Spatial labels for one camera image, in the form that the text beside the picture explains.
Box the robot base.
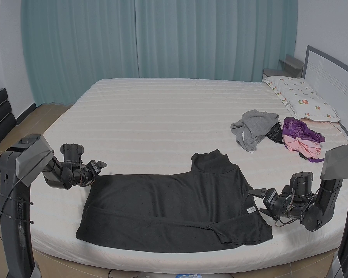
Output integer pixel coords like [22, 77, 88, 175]
[139, 272, 227, 278]

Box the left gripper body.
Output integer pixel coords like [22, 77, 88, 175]
[81, 160, 102, 186]

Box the grey garment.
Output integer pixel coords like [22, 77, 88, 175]
[231, 110, 280, 152]

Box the bed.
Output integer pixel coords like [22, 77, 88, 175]
[29, 45, 348, 273]

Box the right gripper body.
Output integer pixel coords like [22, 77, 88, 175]
[262, 189, 293, 221]

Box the black cable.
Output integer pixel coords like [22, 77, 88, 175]
[107, 268, 128, 278]

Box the white printed pillow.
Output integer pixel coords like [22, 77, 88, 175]
[262, 75, 340, 123]

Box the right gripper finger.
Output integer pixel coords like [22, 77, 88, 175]
[259, 208, 279, 221]
[247, 188, 270, 200]

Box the blue-green curtain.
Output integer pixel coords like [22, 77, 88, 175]
[22, 0, 140, 106]
[135, 0, 298, 82]

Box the black chest of drawers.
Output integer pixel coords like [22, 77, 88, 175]
[0, 88, 16, 157]

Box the purple garment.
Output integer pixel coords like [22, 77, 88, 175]
[282, 117, 327, 163]

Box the pink garment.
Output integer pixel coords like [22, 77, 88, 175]
[283, 134, 322, 159]

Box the black garment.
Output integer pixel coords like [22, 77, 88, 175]
[266, 122, 285, 143]

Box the black T-shirt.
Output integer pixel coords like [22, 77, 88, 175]
[76, 149, 274, 253]

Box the grey bedside table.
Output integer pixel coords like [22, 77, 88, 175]
[262, 54, 303, 78]

